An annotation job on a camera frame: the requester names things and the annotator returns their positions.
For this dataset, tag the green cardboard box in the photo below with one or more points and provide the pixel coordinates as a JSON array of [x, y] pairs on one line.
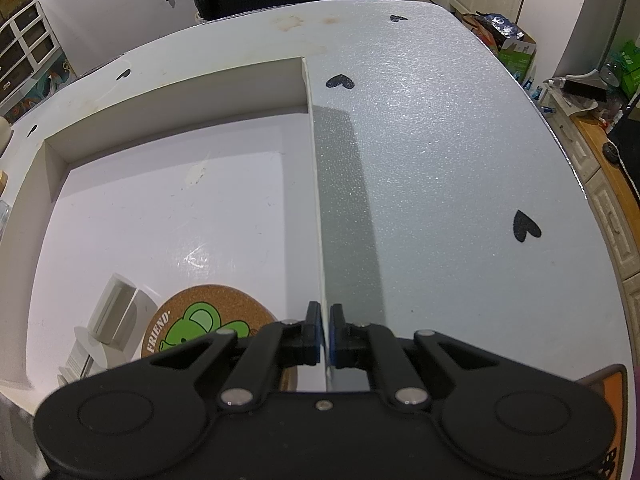
[[516, 55]]

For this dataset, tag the white drawer shelf unit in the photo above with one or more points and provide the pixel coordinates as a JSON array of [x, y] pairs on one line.
[[28, 47]]

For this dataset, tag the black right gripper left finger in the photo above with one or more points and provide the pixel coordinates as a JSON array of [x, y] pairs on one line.
[[275, 348]]

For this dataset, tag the white shallow tray box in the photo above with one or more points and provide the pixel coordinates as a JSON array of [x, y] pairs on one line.
[[207, 180]]

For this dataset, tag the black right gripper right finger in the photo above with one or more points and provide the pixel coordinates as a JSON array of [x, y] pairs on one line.
[[374, 349]]

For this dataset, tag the cork coaster green elephant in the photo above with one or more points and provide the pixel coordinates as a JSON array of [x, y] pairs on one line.
[[200, 310]]

